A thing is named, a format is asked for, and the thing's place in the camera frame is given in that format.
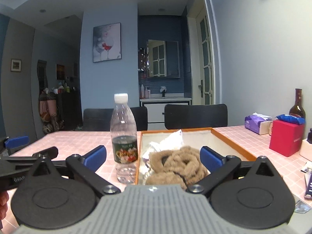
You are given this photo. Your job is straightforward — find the clear plastic water bottle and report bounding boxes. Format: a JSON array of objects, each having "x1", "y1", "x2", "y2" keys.
[{"x1": 110, "y1": 93, "x2": 138, "y2": 184}]

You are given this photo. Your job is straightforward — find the brown plush towel toy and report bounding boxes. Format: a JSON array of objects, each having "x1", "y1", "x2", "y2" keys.
[{"x1": 145, "y1": 146, "x2": 209, "y2": 190}]

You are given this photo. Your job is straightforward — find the person's left hand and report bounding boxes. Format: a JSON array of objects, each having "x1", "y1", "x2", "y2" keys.
[{"x1": 0, "y1": 191, "x2": 9, "y2": 220}]

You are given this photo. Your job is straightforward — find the white sachet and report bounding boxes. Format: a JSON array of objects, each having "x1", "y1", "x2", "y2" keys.
[{"x1": 141, "y1": 130, "x2": 184, "y2": 167}]

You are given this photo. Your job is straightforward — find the black chair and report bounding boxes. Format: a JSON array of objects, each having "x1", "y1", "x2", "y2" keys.
[
  {"x1": 164, "y1": 104, "x2": 228, "y2": 129},
  {"x1": 82, "y1": 107, "x2": 148, "y2": 132}
]

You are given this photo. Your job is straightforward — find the hanging bags on rack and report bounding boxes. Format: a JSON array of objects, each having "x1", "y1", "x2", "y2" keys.
[{"x1": 39, "y1": 88, "x2": 64, "y2": 134}]

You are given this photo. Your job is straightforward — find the white panelled door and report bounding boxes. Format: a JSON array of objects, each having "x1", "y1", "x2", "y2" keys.
[{"x1": 187, "y1": 0, "x2": 218, "y2": 105}]

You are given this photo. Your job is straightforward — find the orange storage box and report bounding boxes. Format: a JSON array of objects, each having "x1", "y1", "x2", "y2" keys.
[{"x1": 135, "y1": 126, "x2": 256, "y2": 184}]

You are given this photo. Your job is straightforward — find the purple tissue pack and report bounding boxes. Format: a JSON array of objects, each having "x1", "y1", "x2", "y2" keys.
[{"x1": 244, "y1": 113, "x2": 272, "y2": 135}]

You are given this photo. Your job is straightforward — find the white vanity cabinet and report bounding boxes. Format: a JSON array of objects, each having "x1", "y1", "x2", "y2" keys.
[{"x1": 139, "y1": 97, "x2": 193, "y2": 131}]

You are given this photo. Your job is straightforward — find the wall mirror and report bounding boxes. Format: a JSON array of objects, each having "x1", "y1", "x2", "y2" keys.
[{"x1": 147, "y1": 40, "x2": 180, "y2": 78}]

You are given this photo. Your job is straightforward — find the wine glass wall picture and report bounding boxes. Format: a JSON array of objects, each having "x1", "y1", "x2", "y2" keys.
[{"x1": 93, "y1": 23, "x2": 122, "y2": 63}]

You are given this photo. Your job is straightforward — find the black chair left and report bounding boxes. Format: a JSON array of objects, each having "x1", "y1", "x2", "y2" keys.
[{"x1": 82, "y1": 107, "x2": 148, "y2": 132}]

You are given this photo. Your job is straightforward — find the blue packet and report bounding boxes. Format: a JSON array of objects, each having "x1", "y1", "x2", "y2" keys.
[{"x1": 276, "y1": 114, "x2": 305, "y2": 125}]

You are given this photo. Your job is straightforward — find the pink checked tablecloth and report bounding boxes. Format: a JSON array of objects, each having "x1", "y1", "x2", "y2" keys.
[{"x1": 0, "y1": 125, "x2": 312, "y2": 234}]

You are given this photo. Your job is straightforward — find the small framed picture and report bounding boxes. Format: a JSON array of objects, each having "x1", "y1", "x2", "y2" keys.
[{"x1": 11, "y1": 59, "x2": 22, "y2": 72}]

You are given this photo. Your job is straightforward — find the red box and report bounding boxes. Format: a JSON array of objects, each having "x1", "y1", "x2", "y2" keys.
[{"x1": 269, "y1": 120, "x2": 305, "y2": 157}]

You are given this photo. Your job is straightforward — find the dark glass bottle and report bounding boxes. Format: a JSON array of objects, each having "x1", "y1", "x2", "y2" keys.
[{"x1": 289, "y1": 88, "x2": 306, "y2": 119}]

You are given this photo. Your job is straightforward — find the black chair right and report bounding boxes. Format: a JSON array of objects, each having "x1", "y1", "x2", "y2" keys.
[{"x1": 164, "y1": 104, "x2": 228, "y2": 129}]

